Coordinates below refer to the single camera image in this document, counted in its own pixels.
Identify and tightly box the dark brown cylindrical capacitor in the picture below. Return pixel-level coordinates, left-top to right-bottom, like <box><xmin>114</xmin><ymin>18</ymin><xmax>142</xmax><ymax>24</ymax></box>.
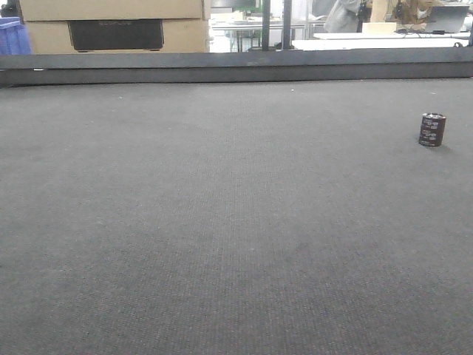
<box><xmin>418</xmin><ymin>112</ymin><xmax>446</xmax><ymax>147</ymax></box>

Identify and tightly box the person in grey jacket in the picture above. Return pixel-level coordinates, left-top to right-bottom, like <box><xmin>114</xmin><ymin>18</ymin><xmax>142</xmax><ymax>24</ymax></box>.
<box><xmin>324</xmin><ymin>0</ymin><xmax>361</xmax><ymax>33</ymax></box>

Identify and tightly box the small cardboard box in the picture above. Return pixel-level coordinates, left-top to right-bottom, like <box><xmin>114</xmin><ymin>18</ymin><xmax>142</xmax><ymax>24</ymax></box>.
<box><xmin>361</xmin><ymin>22</ymin><xmax>397</xmax><ymax>35</ymax></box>

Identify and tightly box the white background table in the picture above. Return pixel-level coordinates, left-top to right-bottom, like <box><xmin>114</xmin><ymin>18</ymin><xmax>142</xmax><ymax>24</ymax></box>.
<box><xmin>292</xmin><ymin>32</ymin><xmax>470</xmax><ymax>51</ymax></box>

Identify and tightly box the large cardboard box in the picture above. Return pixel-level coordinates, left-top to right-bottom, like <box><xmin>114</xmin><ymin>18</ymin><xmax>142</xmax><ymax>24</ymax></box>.
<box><xmin>18</xmin><ymin>0</ymin><xmax>211</xmax><ymax>55</ymax></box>

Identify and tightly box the person in brown top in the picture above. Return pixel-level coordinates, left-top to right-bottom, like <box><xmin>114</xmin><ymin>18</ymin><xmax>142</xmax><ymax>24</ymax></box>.
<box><xmin>390</xmin><ymin>0</ymin><xmax>443</xmax><ymax>30</ymax></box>

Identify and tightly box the open grey laptop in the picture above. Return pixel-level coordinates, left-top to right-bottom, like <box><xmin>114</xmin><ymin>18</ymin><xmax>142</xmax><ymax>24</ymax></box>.
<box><xmin>421</xmin><ymin>5</ymin><xmax>469</xmax><ymax>33</ymax></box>

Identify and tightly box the black vertical post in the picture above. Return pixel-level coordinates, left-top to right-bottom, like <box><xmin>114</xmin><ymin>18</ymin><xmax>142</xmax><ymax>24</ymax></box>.
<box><xmin>261</xmin><ymin>0</ymin><xmax>270</xmax><ymax>52</ymax></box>

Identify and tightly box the black table edge rail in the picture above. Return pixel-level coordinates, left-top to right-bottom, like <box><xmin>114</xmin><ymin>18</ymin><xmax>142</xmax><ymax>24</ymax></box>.
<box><xmin>1</xmin><ymin>47</ymin><xmax>472</xmax><ymax>87</ymax></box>

